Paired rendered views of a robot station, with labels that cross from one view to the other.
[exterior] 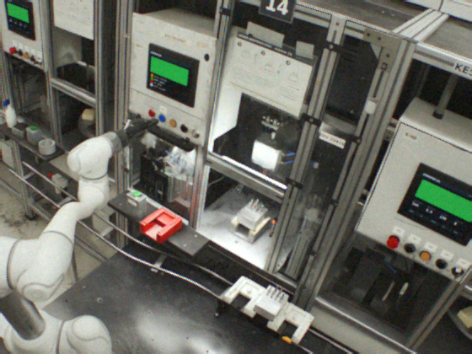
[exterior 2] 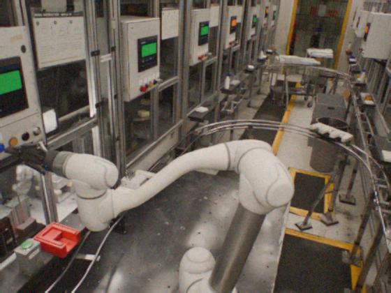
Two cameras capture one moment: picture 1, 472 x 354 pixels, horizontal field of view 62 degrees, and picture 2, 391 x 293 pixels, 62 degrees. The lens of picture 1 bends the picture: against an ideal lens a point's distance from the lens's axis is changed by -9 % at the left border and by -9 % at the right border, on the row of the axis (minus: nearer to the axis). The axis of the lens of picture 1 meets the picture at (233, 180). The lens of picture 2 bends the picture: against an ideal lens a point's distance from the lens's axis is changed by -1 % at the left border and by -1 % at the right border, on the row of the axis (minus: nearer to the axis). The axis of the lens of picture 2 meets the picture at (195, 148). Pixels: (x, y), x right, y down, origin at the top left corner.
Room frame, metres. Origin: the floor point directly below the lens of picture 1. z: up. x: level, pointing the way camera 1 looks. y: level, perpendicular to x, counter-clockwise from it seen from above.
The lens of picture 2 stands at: (0.99, 1.50, 1.98)
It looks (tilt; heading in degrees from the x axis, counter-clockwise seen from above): 26 degrees down; 262
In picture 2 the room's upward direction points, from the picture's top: 3 degrees clockwise
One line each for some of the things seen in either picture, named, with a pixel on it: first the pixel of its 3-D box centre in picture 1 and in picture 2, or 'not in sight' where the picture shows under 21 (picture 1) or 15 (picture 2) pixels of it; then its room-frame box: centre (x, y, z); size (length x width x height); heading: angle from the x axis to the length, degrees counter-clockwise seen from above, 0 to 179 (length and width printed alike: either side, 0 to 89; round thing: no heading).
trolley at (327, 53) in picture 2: not in sight; (317, 70); (-2.72, -5.69, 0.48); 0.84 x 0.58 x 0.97; 71
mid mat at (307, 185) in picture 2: not in sight; (308, 191); (-0.73, -1.45, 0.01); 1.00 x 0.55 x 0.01; 63
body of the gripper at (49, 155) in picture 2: (123, 136); (49, 160); (1.35, 0.45, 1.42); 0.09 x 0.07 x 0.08; 153
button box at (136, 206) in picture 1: (137, 203); (28, 256); (1.50, 0.43, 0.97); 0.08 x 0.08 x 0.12; 63
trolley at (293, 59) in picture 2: not in sight; (294, 79); (-1.78, -4.74, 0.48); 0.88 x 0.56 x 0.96; 171
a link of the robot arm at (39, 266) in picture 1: (41, 269); (249, 155); (0.64, 0.45, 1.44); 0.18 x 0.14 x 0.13; 9
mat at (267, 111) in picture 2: not in sight; (273, 114); (-1.16, -3.99, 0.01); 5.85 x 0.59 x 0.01; 63
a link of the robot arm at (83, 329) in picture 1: (87, 340); (197, 272); (0.80, 0.43, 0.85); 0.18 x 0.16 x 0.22; 99
